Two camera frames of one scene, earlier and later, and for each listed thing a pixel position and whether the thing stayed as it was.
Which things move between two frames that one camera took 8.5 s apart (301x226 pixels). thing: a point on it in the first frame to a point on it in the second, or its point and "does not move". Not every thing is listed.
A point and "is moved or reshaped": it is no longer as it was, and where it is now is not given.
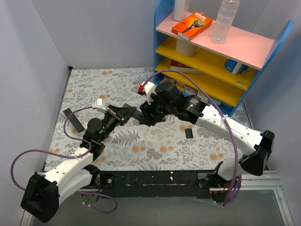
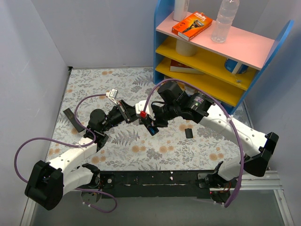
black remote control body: (138, 115) is moved or reshaped
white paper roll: (185, 48) does not move
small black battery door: (188, 133) does not move
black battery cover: (74, 120) does not move
